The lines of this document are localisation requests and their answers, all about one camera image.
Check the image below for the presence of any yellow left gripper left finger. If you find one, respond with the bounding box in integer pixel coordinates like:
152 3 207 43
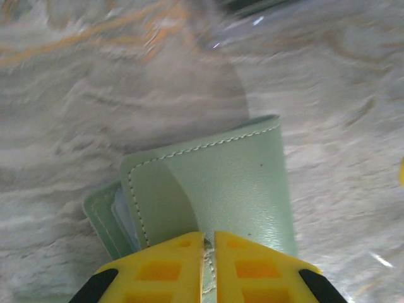
74 232 203 303

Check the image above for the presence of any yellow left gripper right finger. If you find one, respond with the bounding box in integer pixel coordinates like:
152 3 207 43
214 230 338 303

